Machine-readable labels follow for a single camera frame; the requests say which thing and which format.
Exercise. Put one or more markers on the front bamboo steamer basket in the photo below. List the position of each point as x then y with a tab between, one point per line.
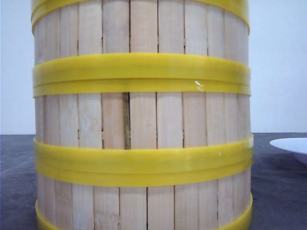
222	204

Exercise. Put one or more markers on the white plate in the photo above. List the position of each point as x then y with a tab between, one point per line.
297	146

